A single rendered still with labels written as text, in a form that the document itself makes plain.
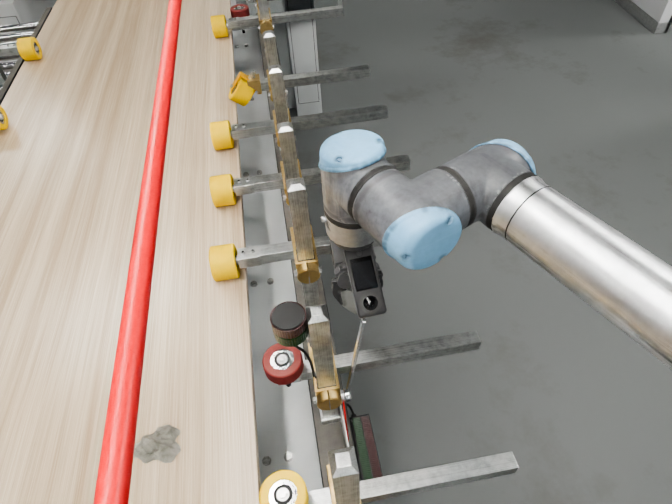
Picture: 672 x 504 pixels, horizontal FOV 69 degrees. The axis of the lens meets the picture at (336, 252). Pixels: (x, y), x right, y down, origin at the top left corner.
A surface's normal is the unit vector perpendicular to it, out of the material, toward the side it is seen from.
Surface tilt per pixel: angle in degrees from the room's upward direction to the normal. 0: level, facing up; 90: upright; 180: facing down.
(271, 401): 0
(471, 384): 0
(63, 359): 0
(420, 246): 90
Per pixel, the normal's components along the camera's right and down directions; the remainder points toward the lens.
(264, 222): -0.04, -0.66
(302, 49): 0.17, 0.73
